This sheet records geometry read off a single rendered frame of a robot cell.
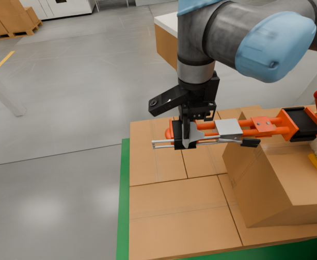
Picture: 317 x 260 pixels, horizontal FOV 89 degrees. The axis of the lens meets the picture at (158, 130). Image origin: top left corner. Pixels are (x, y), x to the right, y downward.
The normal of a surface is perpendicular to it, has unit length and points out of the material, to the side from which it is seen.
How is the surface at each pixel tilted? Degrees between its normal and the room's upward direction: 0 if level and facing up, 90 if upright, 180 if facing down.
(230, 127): 1
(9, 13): 90
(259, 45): 66
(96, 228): 0
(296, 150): 1
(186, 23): 86
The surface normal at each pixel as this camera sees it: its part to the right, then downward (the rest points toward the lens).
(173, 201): -0.08, -0.64
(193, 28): -0.83, 0.35
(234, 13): -0.44, -0.37
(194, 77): -0.14, 0.77
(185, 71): -0.68, 0.59
